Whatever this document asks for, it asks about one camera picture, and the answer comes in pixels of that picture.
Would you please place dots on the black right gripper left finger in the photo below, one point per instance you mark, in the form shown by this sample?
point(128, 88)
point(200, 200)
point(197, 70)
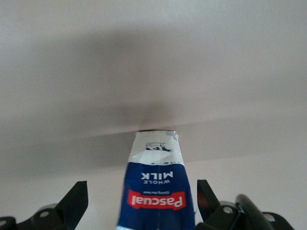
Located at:
point(69, 206)

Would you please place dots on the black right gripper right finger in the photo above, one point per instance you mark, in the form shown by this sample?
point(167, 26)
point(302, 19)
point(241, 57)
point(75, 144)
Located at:
point(216, 215)

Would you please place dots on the blue milk carton green cap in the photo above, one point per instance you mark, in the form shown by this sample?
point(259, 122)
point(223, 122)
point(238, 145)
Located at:
point(156, 191)

